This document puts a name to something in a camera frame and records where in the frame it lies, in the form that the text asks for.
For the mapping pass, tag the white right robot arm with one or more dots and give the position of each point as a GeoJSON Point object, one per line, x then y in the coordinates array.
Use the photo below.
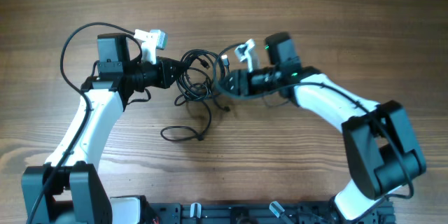
{"type": "Point", "coordinates": [382, 150]}

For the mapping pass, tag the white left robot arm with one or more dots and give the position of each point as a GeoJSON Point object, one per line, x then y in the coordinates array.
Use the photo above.
{"type": "Point", "coordinates": [67, 187]}

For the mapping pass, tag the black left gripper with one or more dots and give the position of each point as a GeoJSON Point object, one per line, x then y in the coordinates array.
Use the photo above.
{"type": "Point", "coordinates": [166, 78]}

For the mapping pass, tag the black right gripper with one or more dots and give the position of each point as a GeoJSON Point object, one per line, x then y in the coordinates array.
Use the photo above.
{"type": "Point", "coordinates": [236, 82]}

